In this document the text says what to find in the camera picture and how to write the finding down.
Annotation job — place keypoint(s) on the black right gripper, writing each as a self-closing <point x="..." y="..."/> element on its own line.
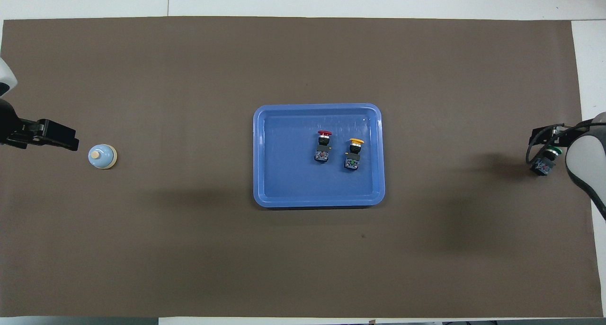
<point x="549" y="135"/>

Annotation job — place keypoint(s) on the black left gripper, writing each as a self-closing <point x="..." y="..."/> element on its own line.
<point x="47" y="133"/>

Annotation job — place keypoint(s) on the green push button switch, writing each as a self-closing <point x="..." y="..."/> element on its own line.
<point x="544" y="164"/>

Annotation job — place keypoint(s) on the yellow push button switch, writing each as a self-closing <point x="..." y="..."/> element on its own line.
<point x="352" y="159"/>

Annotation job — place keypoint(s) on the red push button switch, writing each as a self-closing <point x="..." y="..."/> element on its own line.
<point x="323" y="152"/>

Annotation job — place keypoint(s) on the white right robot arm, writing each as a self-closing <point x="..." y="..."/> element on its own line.
<point x="587" y="164"/>

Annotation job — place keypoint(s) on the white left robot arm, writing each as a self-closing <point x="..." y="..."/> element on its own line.
<point x="5" y="76"/>

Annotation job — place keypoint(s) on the blue plastic tray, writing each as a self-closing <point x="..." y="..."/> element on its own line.
<point x="289" y="173"/>

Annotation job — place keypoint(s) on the brown table mat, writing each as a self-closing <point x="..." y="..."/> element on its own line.
<point x="189" y="249"/>

